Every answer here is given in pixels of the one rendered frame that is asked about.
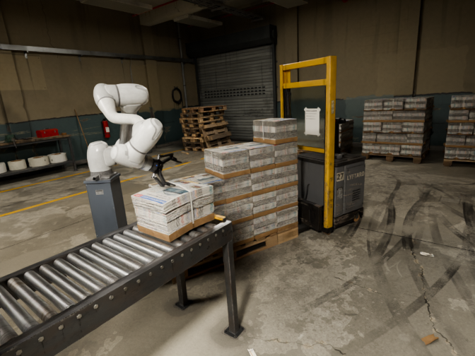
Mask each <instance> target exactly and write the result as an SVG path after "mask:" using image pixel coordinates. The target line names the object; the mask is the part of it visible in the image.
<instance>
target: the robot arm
mask: <svg viewBox="0 0 475 356"><path fill-rule="evenodd" d="M93 97H94V100H95V103H96V105H97V106H98V108H99V109H100V111H101V112H102V113H103V114H104V115H105V117H106V118H107V119H108V120H109V121H110V122H112V123H114V124H120V135H119V140H117V142H116V143H115V145H114V146H109V145H108V144H107V143H106V142H104V141H95V142H92V143H90V144H89V146H88V150H87V159H88V166H89V168H90V176H89V177H88V178H86V181H90V180H100V179H110V178H111V177H113V176H115V175H116V174H118V172H113V171H112V166H114V165H122V166H125V167H128V168H132V169H134V168H136V169H138V170H143V171H150V172H152V173H153V176H151V178H153V179H155V180H156V182H157V183H158V184H159V185H160V186H161V187H165V185H167V186H170V185H173V186H176V185H175V184H172V183H170V182H166V181H165V179H164V177H163V174H162V172H161V171H162V170H163V164H165V163H166V162H168V161H170V160H172V161H175V162H178V163H182V162H180V161H178V160H177V158H175V157H173V155H174V154H173V153H167V154H163V155H157V156H158V159H155V158H152V157H151V156H150V155H147V152H148V151H149V150H150V149H152V147H153V146H154V145H155V144H156V143H157V142H158V140H159V139H160V137H161V136H162V133H163V125H162V124H161V122H160V121H159V120H157V119H154V118H150V119H147V120H144V119H143V118H142V117H140V116H139V115H137V112H138V111H139V109H140V108H141V107H142V105H145V104H146V103H147V102H148V101H149V94H148V90H147V88H145V87H144V86H142V85H139V84H133V83H123V84H117V85H107V84H104V83H99V84H97V85H96V86H95V87H94V91H93ZM116 107H120V108H121V114H120V113H117V109H116ZM167 156H169V157H168V158H166V159H164V160H162V161H161V160H160V159H161V158H164V157H167ZM156 174H157V175H158V176H159V178H160V179H159V178H157V176H156Z"/></svg>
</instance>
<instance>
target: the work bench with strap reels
mask: <svg viewBox="0 0 475 356"><path fill-rule="evenodd" d="M36 134H37V137H31V138H32V139H28V140H23V139H22V140H15V145H16V146H22V145H27V144H33V143H43V142H48V141H58V144H59V150H60V153H52V154H49V155H47V156H46V155H44V156H37V157H32V158H28V162H29V165H26V162H25V160H12V161H8V167H9V169H6V165H5V163H4V162H0V177H6V176H10V175H14V174H20V173H24V172H31V171H35V170H41V169H45V168H49V167H56V166H59V165H63V166H64V168H63V169H66V164H69V163H73V165H74V171H78V170H77V167H76V161H75V157H74V152H73V148H72V144H71V138H70V136H71V134H67V135H61V134H59V133H58V129H49V128H48V129H43V130H37V131H36ZM63 139H68V142H69V148H70V151H71V158H72V160H68V159H67V156H66V153H63V150H62V146H61V141H60V140H63ZM15 145H14V142H11V143H4V141H0V148H7V147H13V146H15Z"/></svg>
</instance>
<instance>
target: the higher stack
mask: <svg viewBox="0 0 475 356"><path fill-rule="evenodd" d="M296 120H297V119H289V118H287V119H286V118H285V119H284V118H269V119H258V120H254V121H253V132H254V133H253V134H254V138H263V139H264V138H265V139H270V140H275V141H276V140H279V139H284V138H292V137H296V136H297V135H298V131H297V121H296ZM256 143H260V142H256ZM264 144H269V145H273V146H274V157H275V158H274V159H275V160H274V162H275V163H280V162H287V161H290V160H297V158H298V155H297V152H298V143H297V142H295V141H293V142H288V143H281V144H276V145H274V144H270V143H264ZM274 169H275V180H276V187H277V186H279V185H282V184H287V183H290V182H295V181H297V180H298V171H297V164H292V165H286V166H283V167H277V168H274ZM275 191H276V207H277V208H278V207H280V206H284V205H287V204H290V203H294V202H296V201H298V186H297V185H294V186H290V187H286V188H283V189H279V190H275ZM276 218H277V228H280V227H283V226H285V225H289V224H291V223H295V222H297V221H298V206H293V207H290V208H286V209H283V210H280V211H277V212H276ZM277 235H278V237H277V240H278V244H281V243H283V242H287V241H288V240H291V239H294V238H296V237H298V225H296V226H293V227H290V228H288V229H285V230H281V231H280V232H277Z"/></svg>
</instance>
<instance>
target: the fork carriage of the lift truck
mask: <svg viewBox="0 0 475 356"><path fill-rule="evenodd" d="M297 206H298V222H299V223H300V224H303V223H304V224H306V225H309V228H311V229H314V230H316V231H318V232H319V231H320V230H321V231H322V206H321V205H319V204H317V203H313V202H311V201H308V200H305V199H303V198H299V197H298V205H297Z"/></svg>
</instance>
